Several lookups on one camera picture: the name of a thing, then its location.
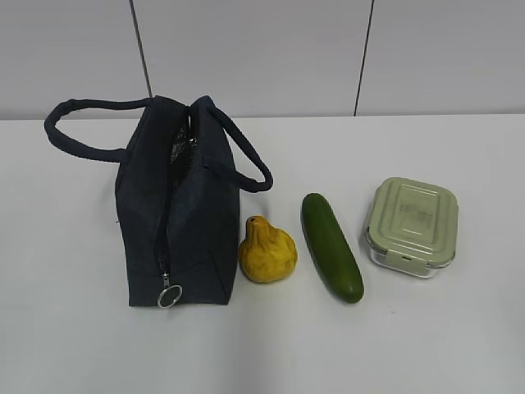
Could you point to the yellow pear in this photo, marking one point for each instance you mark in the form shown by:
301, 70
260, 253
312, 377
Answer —
267, 254

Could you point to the dark navy lunch bag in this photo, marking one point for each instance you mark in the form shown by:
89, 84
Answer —
177, 196

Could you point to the green cucumber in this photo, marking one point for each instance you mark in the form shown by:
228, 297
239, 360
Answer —
330, 251

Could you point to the glass container green lid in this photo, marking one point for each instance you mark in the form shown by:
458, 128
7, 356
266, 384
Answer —
411, 227

